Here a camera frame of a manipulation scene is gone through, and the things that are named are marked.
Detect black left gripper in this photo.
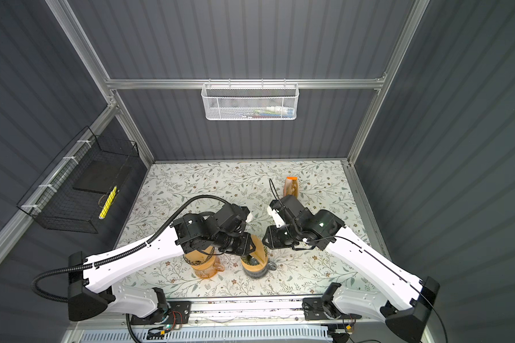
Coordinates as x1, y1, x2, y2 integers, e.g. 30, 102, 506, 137
213, 231, 260, 256

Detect orange glass carafe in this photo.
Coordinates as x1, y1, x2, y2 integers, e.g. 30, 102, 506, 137
183, 246, 225, 279

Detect grey glass carafe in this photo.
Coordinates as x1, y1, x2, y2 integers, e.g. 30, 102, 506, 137
242, 261, 278, 279

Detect green glass dripper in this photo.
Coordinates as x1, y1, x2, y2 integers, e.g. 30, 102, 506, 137
241, 255, 260, 266

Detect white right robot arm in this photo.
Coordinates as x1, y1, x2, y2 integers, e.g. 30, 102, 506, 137
263, 195, 440, 342

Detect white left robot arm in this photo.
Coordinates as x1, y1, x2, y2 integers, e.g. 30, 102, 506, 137
67, 204, 255, 322

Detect orange coffee filter holder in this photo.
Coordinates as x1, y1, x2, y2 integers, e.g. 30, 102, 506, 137
283, 177, 299, 198

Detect floral table mat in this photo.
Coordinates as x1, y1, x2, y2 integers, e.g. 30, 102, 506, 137
119, 161, 373, 298

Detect yellow green striped stick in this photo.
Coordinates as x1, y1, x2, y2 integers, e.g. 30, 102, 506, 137
98, 186, 118, 220

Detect markers in white basket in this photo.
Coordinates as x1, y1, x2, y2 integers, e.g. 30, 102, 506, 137
238, 106, 296, 119

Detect black flat box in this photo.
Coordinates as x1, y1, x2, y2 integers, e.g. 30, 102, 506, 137
73, 161, 132, 194

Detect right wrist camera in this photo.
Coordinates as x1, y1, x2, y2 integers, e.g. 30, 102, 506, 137
267, 207, 286, 228

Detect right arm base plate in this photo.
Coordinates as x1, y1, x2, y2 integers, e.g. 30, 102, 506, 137
302, 297, 363, 321

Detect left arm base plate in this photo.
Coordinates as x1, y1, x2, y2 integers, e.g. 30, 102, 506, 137
130, 301, 192, 325

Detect white wire mesh basket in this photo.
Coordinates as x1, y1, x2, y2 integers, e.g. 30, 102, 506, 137
201, 82, 300, 121

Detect black wire basket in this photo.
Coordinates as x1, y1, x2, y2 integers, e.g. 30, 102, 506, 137
17, 127, 139, 234

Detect black corrugated cable hose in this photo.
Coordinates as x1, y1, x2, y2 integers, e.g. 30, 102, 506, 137
31, 194, 233, 304

